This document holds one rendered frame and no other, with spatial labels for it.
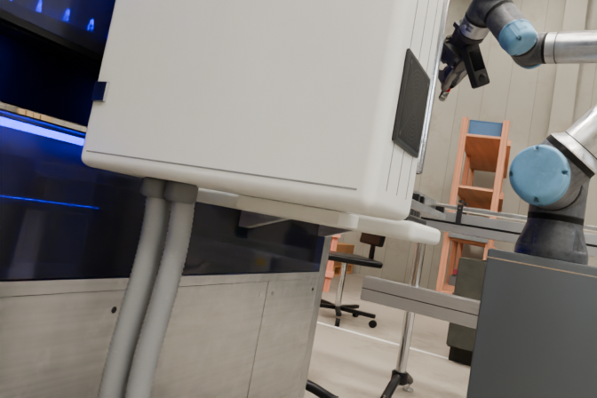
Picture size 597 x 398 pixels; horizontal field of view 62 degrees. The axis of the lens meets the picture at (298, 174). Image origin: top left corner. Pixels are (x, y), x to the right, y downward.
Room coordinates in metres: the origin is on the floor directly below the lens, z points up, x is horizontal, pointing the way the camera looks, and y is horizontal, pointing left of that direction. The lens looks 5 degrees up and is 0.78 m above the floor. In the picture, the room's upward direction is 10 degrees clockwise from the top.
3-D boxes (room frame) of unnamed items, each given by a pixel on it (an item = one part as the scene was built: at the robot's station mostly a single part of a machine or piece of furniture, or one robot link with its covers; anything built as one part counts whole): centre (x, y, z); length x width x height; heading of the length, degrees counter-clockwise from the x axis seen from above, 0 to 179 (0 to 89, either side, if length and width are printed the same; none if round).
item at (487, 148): (6.70, -2.49, 1.17); 2.67 x 0.69 x 2.34; 154
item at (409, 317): (2.47, -0.66, 0.46); 0.09 x 0.09 x 0.77; 62
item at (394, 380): (2.47, -0.66, 0.07); 0.50 x 0.08 x 0.14; 152
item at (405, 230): (0.90, -0.02, 0.79); 0.45 x 0.28 x 0.03; 62
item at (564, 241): (1.14, -0.60, 0.84); 0.15 x 0.15 x 0.10
